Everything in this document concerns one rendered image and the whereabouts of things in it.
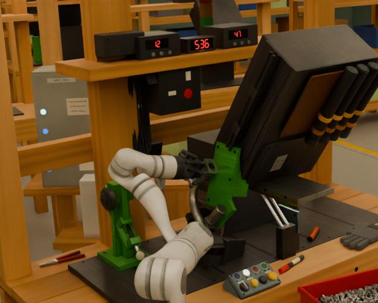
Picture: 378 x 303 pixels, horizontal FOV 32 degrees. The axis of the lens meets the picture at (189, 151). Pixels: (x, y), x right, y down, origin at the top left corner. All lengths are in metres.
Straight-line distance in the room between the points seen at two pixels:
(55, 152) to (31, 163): 0.09
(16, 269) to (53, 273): 0.12
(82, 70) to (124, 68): 0.13
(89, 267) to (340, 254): 0.82
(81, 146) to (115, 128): 0.14
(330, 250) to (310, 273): 0.18
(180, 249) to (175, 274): 0.19
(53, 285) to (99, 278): 0.15
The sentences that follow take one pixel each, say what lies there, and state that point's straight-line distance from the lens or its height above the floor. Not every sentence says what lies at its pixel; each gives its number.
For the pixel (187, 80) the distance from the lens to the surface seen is 2.25.
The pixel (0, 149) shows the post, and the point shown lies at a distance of 2.09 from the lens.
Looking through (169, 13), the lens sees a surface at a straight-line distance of 9.62.
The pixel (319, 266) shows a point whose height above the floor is 0.90.
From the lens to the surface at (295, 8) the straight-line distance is 7.49.
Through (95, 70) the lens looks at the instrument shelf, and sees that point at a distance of 2.05.
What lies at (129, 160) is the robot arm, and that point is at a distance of 1.93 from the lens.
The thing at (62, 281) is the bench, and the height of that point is 0.88.
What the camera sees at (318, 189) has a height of 1.13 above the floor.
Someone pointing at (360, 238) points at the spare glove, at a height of 0.92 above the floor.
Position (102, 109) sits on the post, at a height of 1.38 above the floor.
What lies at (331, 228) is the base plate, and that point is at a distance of 2.44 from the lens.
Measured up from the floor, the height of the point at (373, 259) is 0.86.
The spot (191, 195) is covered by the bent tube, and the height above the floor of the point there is 1.09.
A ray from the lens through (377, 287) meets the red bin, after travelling 2.10.
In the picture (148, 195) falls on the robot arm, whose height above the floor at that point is 1.20.
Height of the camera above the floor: 1.83
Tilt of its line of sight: 16 degrees down
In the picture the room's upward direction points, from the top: 3 degrees counter-clockwise
